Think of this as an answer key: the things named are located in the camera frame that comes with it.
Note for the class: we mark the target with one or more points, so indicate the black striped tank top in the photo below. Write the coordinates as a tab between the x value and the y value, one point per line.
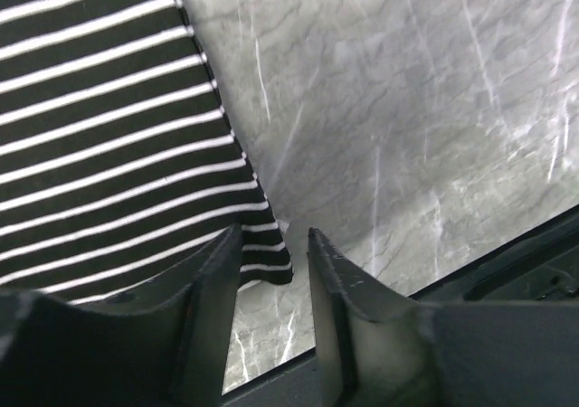
118	159

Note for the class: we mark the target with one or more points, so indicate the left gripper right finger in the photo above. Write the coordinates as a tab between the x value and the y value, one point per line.
376	347

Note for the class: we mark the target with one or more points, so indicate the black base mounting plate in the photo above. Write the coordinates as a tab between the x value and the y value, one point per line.
540	265

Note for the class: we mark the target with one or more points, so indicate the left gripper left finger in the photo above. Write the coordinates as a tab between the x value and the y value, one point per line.
162	343

